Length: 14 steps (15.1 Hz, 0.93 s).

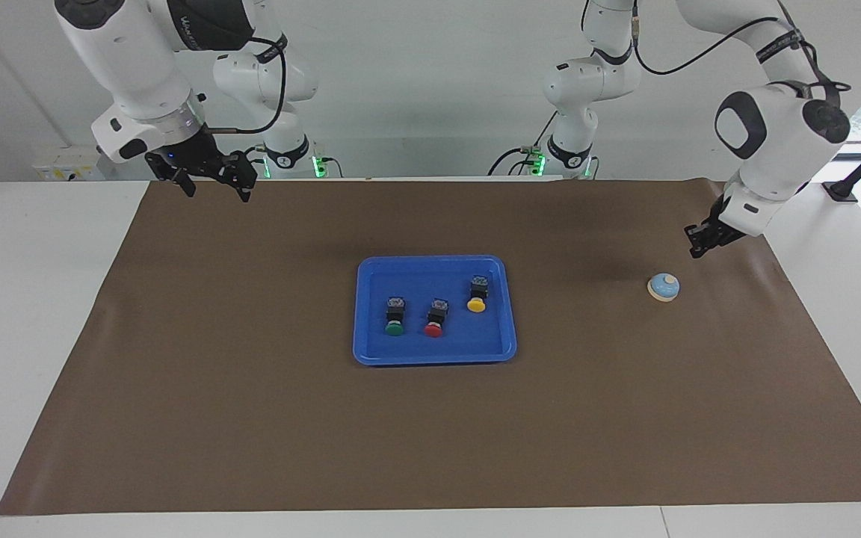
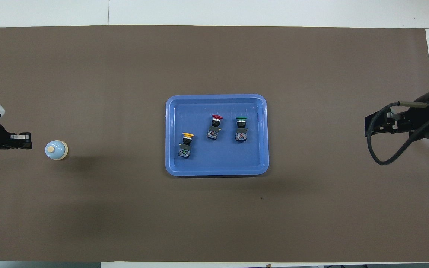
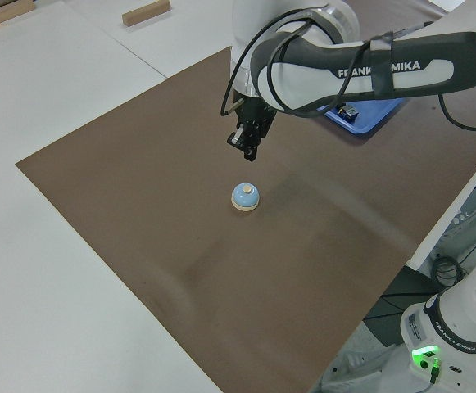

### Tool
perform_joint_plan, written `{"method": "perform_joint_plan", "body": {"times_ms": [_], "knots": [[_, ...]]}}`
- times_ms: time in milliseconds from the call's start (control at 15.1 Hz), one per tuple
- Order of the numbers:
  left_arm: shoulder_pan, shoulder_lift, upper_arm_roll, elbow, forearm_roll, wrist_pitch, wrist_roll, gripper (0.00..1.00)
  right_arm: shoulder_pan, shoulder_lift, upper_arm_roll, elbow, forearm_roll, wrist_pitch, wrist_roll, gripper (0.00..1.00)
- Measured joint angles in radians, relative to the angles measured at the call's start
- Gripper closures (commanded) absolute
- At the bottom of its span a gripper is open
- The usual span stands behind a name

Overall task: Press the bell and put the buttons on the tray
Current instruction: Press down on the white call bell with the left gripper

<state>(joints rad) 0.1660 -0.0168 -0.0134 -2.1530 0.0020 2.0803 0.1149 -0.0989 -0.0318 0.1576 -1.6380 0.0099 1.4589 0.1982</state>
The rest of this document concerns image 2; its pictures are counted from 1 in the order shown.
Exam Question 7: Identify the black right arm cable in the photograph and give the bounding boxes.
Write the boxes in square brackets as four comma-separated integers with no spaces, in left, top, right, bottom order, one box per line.
[366,101,429,165]

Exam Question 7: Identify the yellow push button switch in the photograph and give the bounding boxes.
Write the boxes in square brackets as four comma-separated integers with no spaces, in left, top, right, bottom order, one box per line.
[178,132,195,158]

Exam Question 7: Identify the light blue call bell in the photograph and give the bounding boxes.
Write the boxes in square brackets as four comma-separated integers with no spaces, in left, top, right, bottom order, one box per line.
[45,140,69,161]

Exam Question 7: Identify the green push button switch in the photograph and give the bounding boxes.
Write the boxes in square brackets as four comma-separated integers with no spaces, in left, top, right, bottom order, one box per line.
[235,117,248,142]

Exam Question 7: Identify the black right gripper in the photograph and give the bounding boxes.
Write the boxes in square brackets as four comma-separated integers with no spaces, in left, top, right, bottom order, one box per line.
[365,92,429,140]

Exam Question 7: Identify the blue plastic tray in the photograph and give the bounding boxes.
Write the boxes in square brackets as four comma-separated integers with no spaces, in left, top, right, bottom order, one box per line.
[165,94,270,176]

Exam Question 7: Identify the red push button switch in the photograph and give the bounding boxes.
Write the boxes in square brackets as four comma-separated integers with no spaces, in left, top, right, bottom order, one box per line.
[206,114,223,140]

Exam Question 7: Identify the brown table mat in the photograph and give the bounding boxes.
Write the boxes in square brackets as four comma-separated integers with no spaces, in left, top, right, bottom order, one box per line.
[0,25,429,263]

